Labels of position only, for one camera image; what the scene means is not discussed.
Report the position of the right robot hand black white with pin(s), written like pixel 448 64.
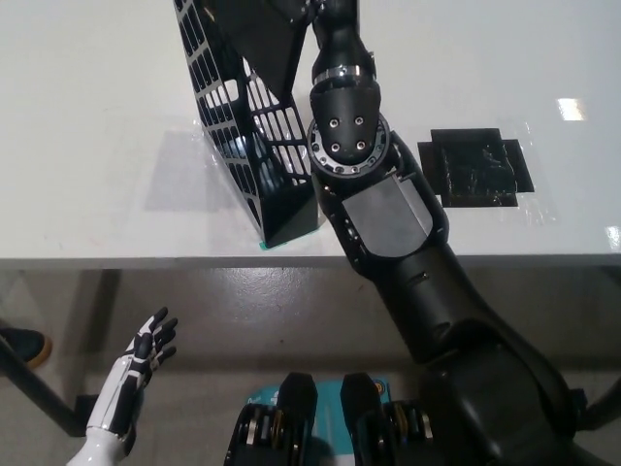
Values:
pixel 322 7

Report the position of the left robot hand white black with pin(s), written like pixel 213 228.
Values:
pixel 138 359

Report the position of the black mesh file shelf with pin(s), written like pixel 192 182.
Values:
pixel 286 213

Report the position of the black shoe tan sole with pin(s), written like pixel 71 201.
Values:
pixel 24 345

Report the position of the teal tape piece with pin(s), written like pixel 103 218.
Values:
pixel 266 246

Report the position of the black tape patch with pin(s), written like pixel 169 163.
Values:
pixel 478 167

